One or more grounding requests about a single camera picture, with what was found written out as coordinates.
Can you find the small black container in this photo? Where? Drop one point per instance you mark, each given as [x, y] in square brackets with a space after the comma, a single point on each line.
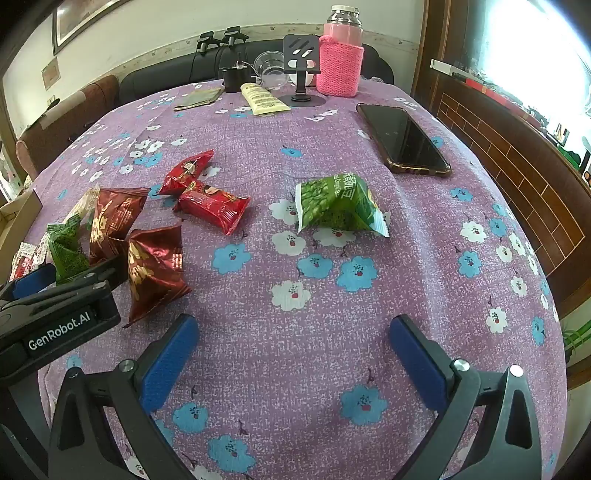
[235, 78]

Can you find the brown wooden cabinet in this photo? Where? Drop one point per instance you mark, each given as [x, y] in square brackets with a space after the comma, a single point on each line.
[521, 175]

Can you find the black sofa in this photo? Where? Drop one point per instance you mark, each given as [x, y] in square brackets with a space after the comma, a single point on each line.
[157, 78]

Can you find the cardboard box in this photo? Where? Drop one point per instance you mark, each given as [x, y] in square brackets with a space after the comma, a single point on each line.
[18, 217]

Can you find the black device on sofa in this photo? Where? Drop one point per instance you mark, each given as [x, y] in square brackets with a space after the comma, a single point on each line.
[205, 41]
[232, 36]

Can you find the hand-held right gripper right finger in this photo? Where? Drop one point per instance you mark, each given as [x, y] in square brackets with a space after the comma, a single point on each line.
[415, 364]

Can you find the green plant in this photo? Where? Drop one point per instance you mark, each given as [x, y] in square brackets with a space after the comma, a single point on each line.
[577, 341]

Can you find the framed wall picture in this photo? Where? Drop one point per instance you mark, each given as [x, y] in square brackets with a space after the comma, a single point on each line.
[69, 23]

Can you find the wall socket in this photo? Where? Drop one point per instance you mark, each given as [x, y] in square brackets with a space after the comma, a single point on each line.
[53, 101]

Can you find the red figure print snack packet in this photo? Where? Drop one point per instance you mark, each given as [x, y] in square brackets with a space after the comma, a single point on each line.
[217, 205]
[184, 173]

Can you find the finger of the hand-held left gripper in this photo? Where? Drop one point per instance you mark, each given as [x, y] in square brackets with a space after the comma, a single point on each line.
[32, 280]
[99, 272]

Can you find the black phone stand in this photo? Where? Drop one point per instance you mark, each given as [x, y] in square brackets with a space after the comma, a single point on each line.
[300, 50]

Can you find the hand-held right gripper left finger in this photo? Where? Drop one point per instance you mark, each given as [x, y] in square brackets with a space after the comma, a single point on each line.
[170, 362]

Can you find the purple floral tablecloth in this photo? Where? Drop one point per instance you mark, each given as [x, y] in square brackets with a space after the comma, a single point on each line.
[295, 286]

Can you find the beige snack packet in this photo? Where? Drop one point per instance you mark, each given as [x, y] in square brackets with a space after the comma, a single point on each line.
[83, 203]

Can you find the paper wall sign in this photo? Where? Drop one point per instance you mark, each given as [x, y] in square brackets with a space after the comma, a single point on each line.
[51, 74]

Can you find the small green snack packet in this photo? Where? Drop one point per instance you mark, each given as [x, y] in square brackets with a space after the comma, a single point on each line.
[67, 251]

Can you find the brown chair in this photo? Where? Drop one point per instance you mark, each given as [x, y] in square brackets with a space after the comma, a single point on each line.
[60, 124]

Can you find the olive green pouch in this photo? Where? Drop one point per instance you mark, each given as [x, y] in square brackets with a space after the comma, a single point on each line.
[198, 98]

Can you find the large green snack packet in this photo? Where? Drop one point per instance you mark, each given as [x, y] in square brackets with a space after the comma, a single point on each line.
[337, 203]

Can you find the dark red gold snack packet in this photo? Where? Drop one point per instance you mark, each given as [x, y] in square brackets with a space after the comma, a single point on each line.
[154, 272]
[115, 217]

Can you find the pink thermos with knit sleeve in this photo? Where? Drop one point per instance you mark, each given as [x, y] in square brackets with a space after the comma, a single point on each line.
[339, 64]

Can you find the cream yellow tube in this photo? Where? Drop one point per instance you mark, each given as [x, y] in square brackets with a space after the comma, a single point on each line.
[263, 99]

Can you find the black smartphone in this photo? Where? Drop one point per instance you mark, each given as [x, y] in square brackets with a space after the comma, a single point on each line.
[401, 136]

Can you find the red white snack packet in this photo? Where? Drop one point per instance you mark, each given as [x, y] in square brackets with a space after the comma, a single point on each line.
[25, 263]

